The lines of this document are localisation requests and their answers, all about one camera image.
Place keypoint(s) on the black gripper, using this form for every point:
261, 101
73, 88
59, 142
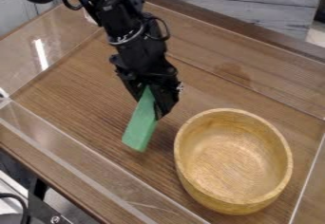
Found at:
161, 76

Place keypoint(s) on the green rectangular block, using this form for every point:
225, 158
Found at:
142, 124

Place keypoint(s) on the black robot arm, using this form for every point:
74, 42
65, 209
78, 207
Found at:
138, 35

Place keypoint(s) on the brown wooden bowl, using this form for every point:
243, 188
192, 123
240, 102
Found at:
233, 160

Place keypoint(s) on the black table leg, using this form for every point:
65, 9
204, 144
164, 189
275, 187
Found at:
38, 188

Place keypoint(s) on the clear acrylic corner bracket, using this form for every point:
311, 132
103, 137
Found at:
90, 18

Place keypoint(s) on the clear acrylic front wall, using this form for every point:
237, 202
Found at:
89, 179

